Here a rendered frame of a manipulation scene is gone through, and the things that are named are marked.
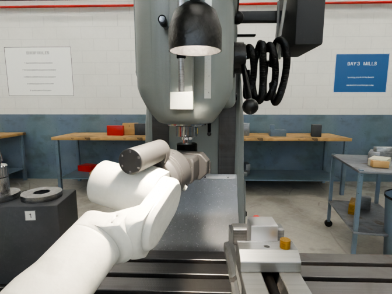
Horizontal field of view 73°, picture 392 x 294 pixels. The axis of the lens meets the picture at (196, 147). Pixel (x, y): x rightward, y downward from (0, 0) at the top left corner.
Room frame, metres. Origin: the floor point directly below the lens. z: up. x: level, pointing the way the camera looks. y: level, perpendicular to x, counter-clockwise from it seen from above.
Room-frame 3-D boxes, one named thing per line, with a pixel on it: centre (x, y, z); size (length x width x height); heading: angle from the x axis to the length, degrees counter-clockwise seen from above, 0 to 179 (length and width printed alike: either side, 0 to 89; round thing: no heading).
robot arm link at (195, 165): (0.51, 0.05, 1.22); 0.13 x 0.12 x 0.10; 74
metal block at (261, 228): (0.59, -0.15, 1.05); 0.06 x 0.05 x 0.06; 89
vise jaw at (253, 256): (0.53, -0.15, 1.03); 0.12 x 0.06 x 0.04; 89
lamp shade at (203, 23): (0.38, 0.00, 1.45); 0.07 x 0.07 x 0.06
